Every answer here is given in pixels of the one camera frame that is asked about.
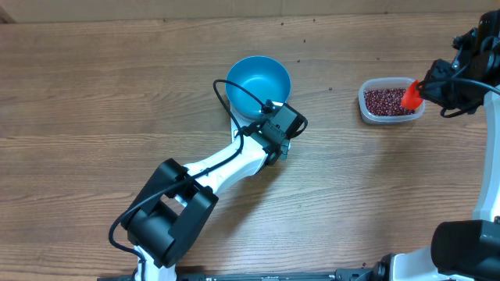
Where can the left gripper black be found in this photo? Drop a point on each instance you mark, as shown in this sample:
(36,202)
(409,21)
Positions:
(257,126)

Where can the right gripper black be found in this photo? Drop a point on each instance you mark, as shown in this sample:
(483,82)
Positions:
(431,87)

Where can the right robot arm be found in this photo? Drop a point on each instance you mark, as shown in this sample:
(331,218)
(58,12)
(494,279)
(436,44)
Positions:
(464,249)

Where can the blue bowl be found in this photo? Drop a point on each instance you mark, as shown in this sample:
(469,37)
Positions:
(262,76)

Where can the red beans in container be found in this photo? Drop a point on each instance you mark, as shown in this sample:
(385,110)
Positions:
(386,102)

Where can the red scoop blue handle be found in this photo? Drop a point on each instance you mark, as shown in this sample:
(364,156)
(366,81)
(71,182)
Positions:
(411,99)

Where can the clear plastic bean container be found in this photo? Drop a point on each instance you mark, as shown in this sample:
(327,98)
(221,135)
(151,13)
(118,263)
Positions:
(382,84)

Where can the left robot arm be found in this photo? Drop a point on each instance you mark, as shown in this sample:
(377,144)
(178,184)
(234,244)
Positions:
(168,214)

